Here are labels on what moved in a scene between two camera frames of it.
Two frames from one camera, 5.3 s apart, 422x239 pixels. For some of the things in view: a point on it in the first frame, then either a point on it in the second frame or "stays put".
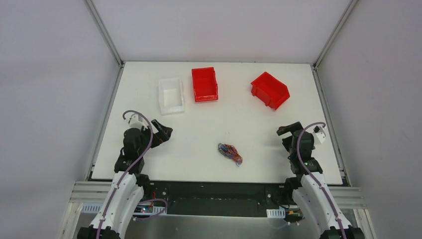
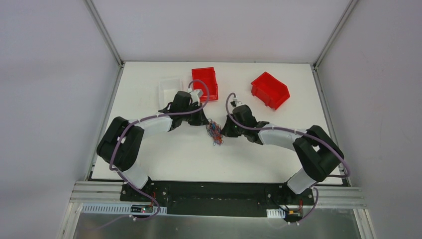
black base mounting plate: (216, 197) stays put
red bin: (205, 84) stays put
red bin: (270, 90) stays put
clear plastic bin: (171, 95) stays put
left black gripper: (153, 132) to (196, 116)
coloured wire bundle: (230, 152) to (214, 130)
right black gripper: (293, 131) to (230, 128)
